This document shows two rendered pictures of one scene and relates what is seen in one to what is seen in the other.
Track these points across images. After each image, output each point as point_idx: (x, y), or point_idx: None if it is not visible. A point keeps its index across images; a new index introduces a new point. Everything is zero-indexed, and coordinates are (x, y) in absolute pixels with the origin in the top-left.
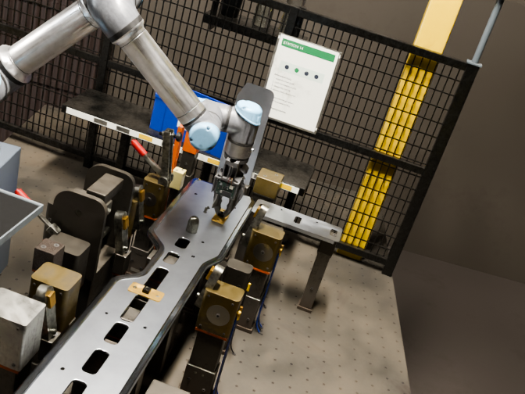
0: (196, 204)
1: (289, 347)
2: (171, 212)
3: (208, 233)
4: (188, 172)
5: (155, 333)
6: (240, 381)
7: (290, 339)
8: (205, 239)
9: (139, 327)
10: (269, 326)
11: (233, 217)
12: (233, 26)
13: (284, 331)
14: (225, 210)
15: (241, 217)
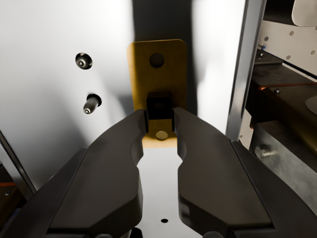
0: (33, 68)
1: (305, 65)
2: (26, 167)
3: (161, 191)
4: None
5: None
6: (244, 143)
7: (309, 47)
8: (164, 212)
9: None
10: (277, 36)
11: (208, 56)
12: None
13: (302, 34)
14: (173, 126)
15: (243, 23)
